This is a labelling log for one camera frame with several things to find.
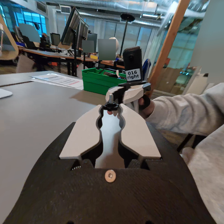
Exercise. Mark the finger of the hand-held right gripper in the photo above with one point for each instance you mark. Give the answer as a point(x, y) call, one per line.
point(133, 94)
point(112, 91)

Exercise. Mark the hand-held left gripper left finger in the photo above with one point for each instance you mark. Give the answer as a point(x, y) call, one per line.
point(82, 136)

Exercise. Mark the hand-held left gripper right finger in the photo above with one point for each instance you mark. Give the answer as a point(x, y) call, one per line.
point(138, 136)

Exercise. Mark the black knob screw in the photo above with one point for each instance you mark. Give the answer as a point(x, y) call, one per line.
point(111, 105)

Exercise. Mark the person's right forearm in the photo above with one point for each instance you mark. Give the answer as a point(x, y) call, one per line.
point(183, 112)

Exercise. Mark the person's right hand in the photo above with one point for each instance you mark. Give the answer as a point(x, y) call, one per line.
point(148, 112)

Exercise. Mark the blue chair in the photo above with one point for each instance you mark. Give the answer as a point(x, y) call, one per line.
point(146, 68)

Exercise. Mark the green plastic bin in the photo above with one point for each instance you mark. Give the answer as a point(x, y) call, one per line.
point(98, 82)

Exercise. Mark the wooden beam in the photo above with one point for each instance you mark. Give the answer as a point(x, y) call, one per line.
point(168, 45)

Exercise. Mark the stack of cardboard boxes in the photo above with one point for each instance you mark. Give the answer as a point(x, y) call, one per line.
point(168, 78)

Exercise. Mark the yellow box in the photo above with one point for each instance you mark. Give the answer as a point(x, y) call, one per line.
point(94, 57)

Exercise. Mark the black floor lamp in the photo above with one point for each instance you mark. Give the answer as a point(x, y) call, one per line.
point(127, 17)

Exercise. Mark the printed paper sheet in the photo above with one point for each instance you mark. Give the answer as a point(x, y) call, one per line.
point(59, 80)

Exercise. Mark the large black monitor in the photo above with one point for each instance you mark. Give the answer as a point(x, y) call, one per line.
point(70, 28)
point(83, 35)

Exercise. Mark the wooden workshop desk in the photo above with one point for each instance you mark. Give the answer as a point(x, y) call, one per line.
point(52, 53)

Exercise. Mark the small black monitor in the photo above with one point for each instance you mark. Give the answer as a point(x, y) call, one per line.
point(55, 38)

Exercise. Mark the white flat pad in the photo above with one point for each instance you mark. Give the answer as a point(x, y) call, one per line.
point(4, 92)

